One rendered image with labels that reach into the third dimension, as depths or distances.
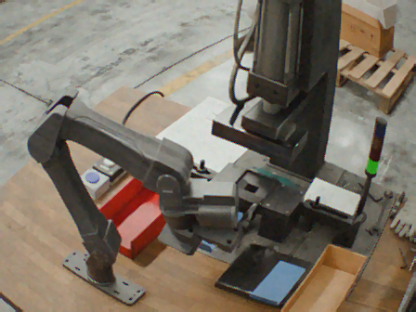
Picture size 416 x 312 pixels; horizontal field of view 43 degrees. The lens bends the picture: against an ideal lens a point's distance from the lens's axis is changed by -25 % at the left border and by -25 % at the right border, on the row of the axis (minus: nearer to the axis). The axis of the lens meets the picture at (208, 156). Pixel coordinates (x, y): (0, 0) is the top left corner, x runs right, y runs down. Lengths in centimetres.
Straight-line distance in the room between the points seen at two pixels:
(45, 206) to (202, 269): 42
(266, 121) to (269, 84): 8
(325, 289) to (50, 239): 65
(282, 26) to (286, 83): 13
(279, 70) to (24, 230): 70
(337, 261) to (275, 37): 52
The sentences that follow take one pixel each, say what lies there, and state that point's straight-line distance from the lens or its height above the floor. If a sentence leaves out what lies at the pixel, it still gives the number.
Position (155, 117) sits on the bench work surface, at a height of 90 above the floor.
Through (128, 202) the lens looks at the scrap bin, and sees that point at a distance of 153.
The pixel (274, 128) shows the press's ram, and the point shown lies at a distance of 132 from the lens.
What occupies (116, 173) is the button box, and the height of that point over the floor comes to 92.
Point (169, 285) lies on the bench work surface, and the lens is 134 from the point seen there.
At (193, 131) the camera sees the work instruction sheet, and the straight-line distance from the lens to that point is 180.
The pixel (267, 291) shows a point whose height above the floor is 92.
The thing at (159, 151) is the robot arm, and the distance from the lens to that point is 107.
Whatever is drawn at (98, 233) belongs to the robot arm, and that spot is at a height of 107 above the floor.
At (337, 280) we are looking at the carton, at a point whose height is 91.
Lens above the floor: 186
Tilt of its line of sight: 34 degrees down
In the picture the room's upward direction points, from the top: 6 degrees clockwise
